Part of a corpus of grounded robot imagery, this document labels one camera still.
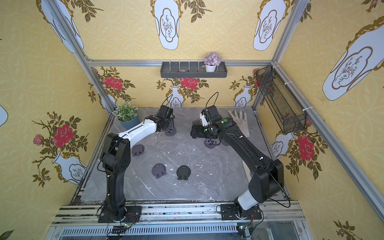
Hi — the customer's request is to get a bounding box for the black phone stand front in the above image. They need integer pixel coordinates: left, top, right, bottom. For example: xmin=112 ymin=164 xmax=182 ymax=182
xmin=177 ymin=165 xmax=192 ymax=181

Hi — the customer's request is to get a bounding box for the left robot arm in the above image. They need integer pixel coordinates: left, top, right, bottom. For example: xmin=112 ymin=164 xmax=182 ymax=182
xmin=98 ymin=105 xmax=175 ymax=223

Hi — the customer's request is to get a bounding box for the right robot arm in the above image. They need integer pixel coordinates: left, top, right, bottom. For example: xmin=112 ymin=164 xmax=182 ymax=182
xmin=191 ymin=106 xmax=284 ymax=212

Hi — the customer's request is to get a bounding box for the purple phone stand front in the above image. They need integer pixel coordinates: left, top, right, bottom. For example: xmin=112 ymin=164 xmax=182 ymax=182
xmin=151 ymin=163 xmax=167 ymax=179

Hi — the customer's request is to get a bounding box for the green plant blue pot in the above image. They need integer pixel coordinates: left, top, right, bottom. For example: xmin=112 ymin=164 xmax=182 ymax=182
xmin=113 ymin=101 xmax=140 ymax=130

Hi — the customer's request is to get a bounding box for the grey work glove back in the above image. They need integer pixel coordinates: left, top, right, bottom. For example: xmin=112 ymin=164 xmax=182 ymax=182
xmin=228 ymin=110 xmax=250 ymax=138

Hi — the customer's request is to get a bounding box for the purple flower white pot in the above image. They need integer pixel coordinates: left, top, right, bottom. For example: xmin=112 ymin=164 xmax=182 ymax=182
xmin=204 ymin=52 xmax=222 ymax=73

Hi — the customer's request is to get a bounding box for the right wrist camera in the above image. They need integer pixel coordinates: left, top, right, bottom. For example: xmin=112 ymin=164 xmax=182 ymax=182
xmin=200 ymin=112 xmax=209 ymax=127

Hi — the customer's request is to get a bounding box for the grey wall shelf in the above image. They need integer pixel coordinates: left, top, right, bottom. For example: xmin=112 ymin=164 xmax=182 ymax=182
xmin=160 ymin=61 xmax=228 ymax=79

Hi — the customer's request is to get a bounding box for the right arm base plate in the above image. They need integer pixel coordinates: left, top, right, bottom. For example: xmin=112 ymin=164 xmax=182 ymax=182
xmin=219 ymin=204 xmax=263 ymax=221

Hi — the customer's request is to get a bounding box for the black wire mesh basket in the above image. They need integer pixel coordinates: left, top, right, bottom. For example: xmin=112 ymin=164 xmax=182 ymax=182
xmin=256 ymin=66 xmax=307 ymax=134

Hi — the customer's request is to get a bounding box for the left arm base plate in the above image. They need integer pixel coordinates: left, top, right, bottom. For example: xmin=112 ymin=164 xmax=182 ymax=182
xmin=98 ymin=206 xmax=142 ymax=224

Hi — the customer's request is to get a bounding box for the aluminium frame rail front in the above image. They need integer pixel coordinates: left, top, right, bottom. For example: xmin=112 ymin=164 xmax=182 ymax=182
xmin=45 ymin=201 xmax=313 ymax=240

